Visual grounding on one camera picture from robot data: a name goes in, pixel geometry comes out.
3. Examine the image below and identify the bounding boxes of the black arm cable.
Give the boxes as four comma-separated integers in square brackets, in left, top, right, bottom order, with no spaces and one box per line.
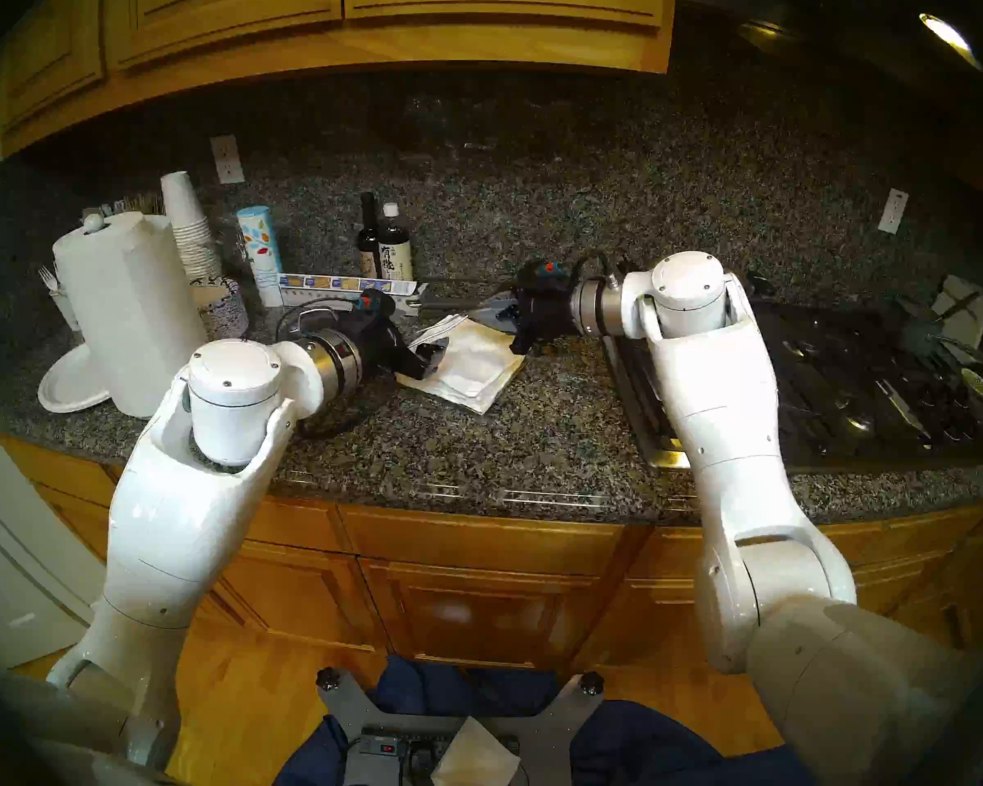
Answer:
[572,251,625,291]
[277,297,398,439]

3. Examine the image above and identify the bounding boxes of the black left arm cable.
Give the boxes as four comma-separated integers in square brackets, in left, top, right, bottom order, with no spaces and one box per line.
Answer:
[277,297,398,439]

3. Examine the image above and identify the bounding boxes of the wooden base cabinet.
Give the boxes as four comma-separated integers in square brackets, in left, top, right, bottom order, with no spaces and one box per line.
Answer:
[0,432,983,671]

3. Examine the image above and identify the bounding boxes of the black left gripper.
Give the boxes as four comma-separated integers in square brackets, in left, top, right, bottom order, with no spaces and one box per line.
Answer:
[351,312,447,382]

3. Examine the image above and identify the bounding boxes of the soy sauce bottle white cap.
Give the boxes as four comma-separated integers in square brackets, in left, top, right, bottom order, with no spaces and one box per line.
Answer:
[377,202,414,282]

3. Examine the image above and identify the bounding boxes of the grey power strip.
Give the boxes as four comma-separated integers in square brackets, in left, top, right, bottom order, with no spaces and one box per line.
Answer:
[346,731,521,786]

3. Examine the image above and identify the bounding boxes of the patterned paper bowl stack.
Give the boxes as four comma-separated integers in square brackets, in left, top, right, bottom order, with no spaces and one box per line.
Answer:
[190,275,249,340]

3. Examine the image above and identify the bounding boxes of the white napkin stack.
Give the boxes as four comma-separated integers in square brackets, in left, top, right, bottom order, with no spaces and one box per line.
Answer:
[397,314,527,415]

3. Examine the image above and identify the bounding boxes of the white paper plate stack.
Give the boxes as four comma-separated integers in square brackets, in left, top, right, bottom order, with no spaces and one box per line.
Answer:
[38,342,111,414]

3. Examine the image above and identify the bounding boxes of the black frying pan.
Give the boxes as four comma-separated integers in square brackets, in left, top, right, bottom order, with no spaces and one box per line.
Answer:
[414,289,525,314]

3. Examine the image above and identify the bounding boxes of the long foil wrap box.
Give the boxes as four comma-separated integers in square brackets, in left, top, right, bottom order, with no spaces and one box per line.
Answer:
[279,273,427,310]

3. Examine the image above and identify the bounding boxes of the grey robot base frame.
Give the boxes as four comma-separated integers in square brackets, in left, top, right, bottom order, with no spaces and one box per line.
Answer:
[315,668,605,786]

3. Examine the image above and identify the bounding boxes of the wooden wall cabinet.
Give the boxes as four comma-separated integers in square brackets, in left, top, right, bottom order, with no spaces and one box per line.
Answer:
[0,0,677,156]

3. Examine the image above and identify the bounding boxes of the dark glass bottle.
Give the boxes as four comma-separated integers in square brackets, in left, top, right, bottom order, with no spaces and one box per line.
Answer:
[356,192,382,279]

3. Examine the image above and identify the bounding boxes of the white tissue on base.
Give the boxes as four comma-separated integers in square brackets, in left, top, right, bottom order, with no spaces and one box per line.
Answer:
[430,716,521,786]

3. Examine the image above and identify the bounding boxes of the white paper cup stack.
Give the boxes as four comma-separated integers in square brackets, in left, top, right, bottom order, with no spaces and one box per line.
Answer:
[161,171,222,282]

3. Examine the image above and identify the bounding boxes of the gas cooktop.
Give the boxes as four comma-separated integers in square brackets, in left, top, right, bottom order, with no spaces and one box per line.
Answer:
[605,297,983,472]

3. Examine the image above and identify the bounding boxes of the white paper towel roll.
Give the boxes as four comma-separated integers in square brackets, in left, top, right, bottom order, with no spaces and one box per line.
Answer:
[52,211,207,419]

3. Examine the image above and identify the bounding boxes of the clear plastic bag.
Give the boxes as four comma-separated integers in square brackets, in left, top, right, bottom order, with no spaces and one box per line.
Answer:
[213,218,252,278]

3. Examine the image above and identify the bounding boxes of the range hood lamp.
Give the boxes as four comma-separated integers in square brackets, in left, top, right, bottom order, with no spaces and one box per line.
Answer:
[919,13,983,71]

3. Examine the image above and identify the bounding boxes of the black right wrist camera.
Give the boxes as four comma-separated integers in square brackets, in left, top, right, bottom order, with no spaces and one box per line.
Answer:
[520,259,571,290]

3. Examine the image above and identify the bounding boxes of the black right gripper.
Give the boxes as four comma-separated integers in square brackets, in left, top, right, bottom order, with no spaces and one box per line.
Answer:
[473,285,579,356]

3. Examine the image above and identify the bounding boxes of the leaf print salt canister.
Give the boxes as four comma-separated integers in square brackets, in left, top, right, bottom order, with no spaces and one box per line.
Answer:
[237,206,283,308]

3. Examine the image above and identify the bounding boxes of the dark blue cloth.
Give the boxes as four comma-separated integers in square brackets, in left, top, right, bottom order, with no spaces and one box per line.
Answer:
[274,653,812,786]

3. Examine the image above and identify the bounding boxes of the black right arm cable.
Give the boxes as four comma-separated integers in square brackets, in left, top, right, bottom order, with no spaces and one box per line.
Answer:
[572,251,625,291]

